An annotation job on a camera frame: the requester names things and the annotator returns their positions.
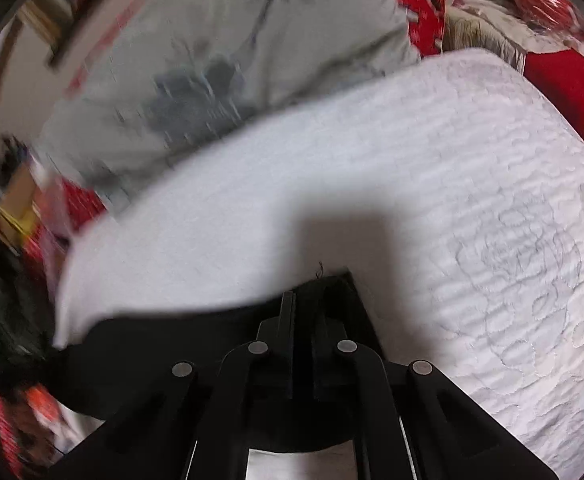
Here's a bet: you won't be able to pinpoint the dark clothing pile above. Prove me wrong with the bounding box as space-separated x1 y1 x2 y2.
0 240 59 392

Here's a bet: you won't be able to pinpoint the grey floral pillow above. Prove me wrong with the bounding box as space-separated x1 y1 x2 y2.
37 0 423 217

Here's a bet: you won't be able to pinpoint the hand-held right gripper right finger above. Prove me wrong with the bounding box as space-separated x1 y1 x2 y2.
313 321 560 480

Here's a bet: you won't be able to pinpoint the yellow packet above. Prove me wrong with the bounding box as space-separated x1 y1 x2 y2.
0 207 39 247

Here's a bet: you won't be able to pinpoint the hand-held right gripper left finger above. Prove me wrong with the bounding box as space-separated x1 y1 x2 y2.
47 291 297 480

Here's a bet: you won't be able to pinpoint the red printed wrapping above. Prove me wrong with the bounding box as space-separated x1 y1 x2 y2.
0 384 70 463

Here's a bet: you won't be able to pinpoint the brown cardboard box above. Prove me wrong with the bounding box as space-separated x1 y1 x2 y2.
0 160 40 217

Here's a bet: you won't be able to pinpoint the white quilted bedspread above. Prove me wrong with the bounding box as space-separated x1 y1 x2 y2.
52 47 584 480

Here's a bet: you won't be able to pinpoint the black pants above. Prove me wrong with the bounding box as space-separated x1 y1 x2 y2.
56 271 389 453

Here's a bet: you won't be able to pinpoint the plain red cloth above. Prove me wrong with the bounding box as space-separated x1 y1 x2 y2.
522 49 584 181

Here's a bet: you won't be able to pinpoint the beige knitted cloth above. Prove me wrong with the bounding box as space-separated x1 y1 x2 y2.
444 0 528 73

